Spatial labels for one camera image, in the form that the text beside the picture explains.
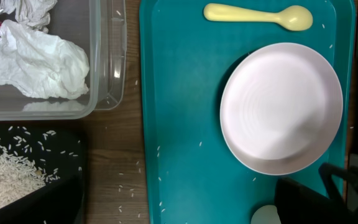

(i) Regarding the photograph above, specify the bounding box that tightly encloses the white napkin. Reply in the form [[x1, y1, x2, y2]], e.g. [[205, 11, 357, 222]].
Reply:
[[0, 0, 90, 100]]

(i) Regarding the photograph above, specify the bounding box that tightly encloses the black plastic tray bin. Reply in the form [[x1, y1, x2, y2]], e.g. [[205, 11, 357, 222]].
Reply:
[[0, 124, 87, 224]]

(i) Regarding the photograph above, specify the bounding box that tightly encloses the white rice pile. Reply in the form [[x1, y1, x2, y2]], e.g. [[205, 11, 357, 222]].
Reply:
[[0, 124, 83, 215]]

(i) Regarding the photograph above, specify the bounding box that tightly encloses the yellow plastic spoon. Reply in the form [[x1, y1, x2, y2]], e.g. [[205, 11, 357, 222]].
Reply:
[[203, 3, 313, 31]]

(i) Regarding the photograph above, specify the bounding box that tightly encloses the white plastic cup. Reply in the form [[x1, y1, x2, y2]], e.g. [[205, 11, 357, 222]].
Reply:
[[250, 205, 281, 224]]

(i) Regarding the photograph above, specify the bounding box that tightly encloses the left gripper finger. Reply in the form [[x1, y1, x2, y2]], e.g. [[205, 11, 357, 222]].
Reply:
[[274, 163, 358, 224]]

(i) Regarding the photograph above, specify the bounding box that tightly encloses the clear plastic waste bin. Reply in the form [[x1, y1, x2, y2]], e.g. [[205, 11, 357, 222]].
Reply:
[[0, 0, 127, 121]]

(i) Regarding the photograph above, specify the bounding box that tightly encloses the teal plastic tray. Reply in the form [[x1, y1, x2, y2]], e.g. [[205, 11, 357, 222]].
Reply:
[[139, 0, 356, 223]]

